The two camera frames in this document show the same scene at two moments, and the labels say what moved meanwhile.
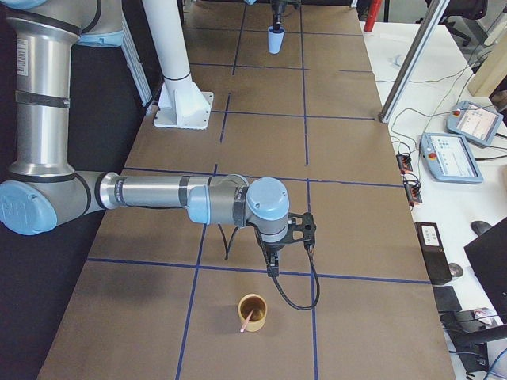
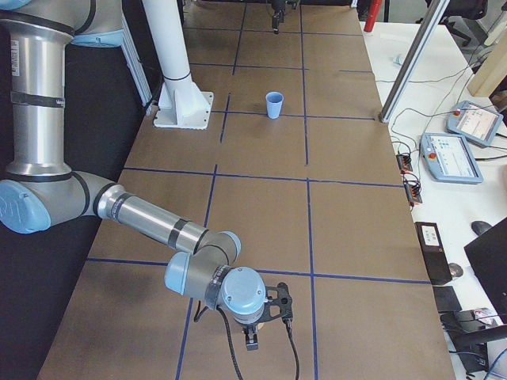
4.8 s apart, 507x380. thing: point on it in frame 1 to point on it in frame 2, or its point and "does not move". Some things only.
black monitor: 488,254 does not move
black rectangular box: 433,252 does not move
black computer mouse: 480,226 does not move
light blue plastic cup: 275,39 to 274,100
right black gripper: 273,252 to 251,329
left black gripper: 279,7 does not move
